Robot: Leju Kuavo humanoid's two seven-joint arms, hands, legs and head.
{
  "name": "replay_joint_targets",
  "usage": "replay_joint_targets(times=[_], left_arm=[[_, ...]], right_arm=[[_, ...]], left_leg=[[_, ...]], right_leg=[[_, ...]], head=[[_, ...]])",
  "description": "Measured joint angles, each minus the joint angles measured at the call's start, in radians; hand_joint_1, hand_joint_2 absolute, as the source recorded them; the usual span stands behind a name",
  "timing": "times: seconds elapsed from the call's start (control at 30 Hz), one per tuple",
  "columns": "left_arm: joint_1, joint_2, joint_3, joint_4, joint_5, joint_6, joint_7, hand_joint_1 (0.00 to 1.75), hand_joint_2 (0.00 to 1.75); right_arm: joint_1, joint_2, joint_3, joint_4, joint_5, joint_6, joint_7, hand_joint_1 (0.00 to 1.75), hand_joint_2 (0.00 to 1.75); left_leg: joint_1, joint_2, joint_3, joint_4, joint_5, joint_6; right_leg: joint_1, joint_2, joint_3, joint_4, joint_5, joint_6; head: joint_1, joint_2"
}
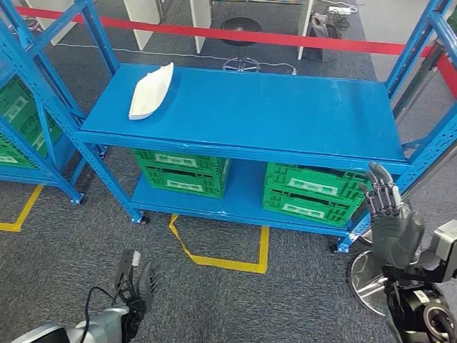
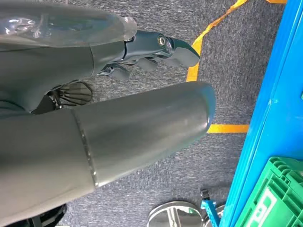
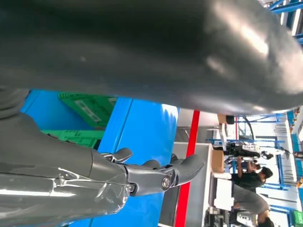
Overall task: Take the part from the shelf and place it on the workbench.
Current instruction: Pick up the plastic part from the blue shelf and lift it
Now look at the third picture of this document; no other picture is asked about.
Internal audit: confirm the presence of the green plastic crate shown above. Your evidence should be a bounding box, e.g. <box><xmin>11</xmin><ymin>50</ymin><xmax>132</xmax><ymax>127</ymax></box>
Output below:
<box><xmin>41</xmin><ymin>129</ymin><xmax>105</xmax><ymax>149</ymax></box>
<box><xmin>293</xmin><ymin>210</ymin><xmax>303</xmax><ymax>227</ymax></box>
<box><xmin>58</xmin><ymin>91</ymin><xmax>117</xmax><ymax>129</ymax></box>

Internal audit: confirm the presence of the red barrier tape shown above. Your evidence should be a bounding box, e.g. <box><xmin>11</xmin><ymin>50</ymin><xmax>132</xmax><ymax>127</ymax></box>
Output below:
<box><xmin>175</xmin><ymin>110</ymin><xmax>201</xmax><ymax>227</ymax></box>

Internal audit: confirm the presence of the brown cardboard box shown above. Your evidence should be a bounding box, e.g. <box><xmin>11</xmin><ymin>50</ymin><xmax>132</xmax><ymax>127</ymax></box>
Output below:
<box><xmin>211</xmin><ymin>149</ymin><xmax>224</xmax><ymax>174</ymax></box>

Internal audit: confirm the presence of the black white humanoid robot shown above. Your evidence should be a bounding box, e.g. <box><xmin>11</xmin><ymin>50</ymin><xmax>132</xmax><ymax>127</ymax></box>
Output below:
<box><xmin>224</xmin><ymin>141</ymin><xmax>286</xmax><ymax>161</ymax></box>

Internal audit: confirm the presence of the person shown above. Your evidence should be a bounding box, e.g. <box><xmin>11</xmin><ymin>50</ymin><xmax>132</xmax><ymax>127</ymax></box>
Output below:
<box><xmin>230</xmin><ymin>156</ymin><xmax>275</xmax><ymax>217</ymax></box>
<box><xmin>257</xmin><ymin>217</ymin><xmax>275</xmax><ymax>227</ymax></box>

